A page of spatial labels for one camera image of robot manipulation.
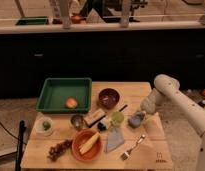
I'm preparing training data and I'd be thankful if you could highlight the metal fork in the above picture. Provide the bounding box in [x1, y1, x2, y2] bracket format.
[120, 134, 146, 161]

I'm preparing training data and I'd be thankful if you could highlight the red bowl on counter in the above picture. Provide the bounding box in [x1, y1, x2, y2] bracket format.
[71, 15, 83, 24]

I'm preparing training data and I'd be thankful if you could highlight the black handled utensil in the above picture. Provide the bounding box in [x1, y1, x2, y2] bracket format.
[91, 105, 127, 131]

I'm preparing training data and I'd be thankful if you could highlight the blue sponge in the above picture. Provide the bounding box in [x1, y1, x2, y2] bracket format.
[128, 111, 146, 128]

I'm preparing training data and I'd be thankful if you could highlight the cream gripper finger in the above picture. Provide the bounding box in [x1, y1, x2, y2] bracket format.
[145, 113, 156, 124]

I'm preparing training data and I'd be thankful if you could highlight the green tray on counter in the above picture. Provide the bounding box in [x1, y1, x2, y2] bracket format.
[16, 16, 49, 26]

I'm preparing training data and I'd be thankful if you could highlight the black stand left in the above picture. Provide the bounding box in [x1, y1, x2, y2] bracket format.
[15, 120, 26, 171]

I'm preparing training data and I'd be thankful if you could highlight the red apple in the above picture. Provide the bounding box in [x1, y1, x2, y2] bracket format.
[65, 97, 78, 109]

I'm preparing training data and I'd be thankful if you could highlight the yellow corn cob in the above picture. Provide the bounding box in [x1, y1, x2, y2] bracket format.
[80, 133, 100, 154]

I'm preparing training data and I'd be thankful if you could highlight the orange bowl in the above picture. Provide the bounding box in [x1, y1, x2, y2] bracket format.
[72, 129, 102, 162]

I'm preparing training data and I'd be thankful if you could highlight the bunch of dark grapes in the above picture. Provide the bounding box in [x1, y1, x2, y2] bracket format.
[48, 140, 72, 161]

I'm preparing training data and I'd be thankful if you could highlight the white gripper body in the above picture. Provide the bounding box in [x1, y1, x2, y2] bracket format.
[140, 88, 164, 114]

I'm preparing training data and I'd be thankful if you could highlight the grey folded cloth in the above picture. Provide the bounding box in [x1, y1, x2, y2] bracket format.
[105, 128, 124, 153]

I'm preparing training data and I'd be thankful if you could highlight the dark purple bowl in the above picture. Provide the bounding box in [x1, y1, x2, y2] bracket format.
[98, 88, 120, 109]

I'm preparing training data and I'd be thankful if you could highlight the small metal cup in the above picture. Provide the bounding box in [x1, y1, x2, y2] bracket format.
[70, 115, 84, 131]

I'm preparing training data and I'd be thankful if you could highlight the green plastic tray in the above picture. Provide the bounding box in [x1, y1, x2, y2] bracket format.
[36, 78, 92, 113]

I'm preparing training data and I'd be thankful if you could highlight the wooden block brush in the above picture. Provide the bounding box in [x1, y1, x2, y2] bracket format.
[84, 109, 105, 127]

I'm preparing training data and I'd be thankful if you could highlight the green plastic cup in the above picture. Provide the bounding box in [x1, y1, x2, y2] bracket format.
[111, 112, 124, 127]

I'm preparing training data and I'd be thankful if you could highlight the clear container with lime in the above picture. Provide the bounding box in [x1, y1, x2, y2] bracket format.
[35, 117, 54, 136]

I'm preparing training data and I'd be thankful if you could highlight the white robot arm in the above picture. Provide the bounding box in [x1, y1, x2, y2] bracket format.
[140, 74, 205, 171]

